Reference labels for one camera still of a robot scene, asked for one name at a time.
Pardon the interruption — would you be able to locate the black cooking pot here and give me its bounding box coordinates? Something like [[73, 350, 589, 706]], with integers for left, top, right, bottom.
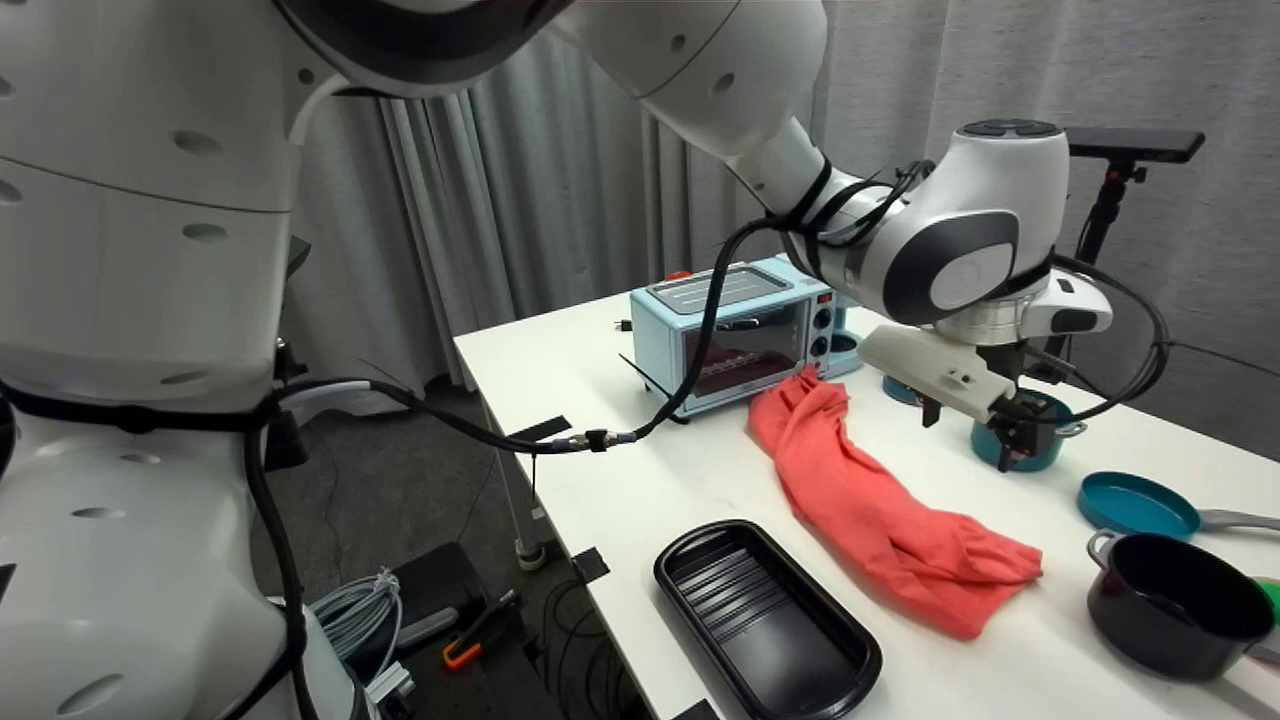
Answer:
[[1084, 530, 1280, 690]]

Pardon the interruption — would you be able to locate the orange handled tool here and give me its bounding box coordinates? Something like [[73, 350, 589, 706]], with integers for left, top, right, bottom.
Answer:
[[439, 586, 524, 672]]

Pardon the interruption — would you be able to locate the black ridged grill tray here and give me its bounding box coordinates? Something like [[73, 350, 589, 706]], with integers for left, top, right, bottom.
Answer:
[[652, 518, 889, 720]]

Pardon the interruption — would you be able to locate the small black tape square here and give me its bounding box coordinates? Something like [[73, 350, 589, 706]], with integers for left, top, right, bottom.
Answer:
[[569, 545, 617, 586]]

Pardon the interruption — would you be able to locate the black floor box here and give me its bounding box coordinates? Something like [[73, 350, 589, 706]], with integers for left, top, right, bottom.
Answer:
[[397, 536, 473, 652]]

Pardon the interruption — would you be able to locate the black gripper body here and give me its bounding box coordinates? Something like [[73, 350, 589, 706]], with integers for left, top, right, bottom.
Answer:
[[988, 380, 1072, 446]]

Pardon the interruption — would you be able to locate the long black tape strip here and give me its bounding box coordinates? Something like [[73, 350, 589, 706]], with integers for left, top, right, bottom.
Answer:
[[501, 411, 578, 456]]

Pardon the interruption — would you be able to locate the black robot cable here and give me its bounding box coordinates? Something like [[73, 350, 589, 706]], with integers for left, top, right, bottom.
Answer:
[[252, 156, 1174, 464]]

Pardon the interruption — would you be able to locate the light blue toaster oven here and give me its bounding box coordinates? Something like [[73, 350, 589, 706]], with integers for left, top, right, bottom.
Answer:
[[624, 258, 862, 425]]

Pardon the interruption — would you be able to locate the teal toy frying pan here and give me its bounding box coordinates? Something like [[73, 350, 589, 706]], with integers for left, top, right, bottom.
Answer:
[[1075, 470, 1280, 545]]

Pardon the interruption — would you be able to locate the grey blue cable coil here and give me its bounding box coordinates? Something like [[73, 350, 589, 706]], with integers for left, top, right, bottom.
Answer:
[[310, 568, 413, 714]]

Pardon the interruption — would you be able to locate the grey table leg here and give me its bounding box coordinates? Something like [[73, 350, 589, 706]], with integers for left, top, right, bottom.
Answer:
[[491, 449, 550, 575]]

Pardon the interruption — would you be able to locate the black stereo camera bar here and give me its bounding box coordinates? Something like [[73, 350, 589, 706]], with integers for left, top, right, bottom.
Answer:
[[1060, 124, 1212, 168]]

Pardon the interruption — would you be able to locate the red cloth towel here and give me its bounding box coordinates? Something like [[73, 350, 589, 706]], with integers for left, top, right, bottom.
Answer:
[[745, 368, 1048, 643]]

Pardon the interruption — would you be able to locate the black tripod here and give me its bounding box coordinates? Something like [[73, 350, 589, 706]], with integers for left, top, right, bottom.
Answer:
[[1067, 156, 1153, 272]]

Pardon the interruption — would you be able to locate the teal toy pot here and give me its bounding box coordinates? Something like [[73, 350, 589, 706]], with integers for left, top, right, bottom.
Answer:
[[967, 394, 1089, 477]]

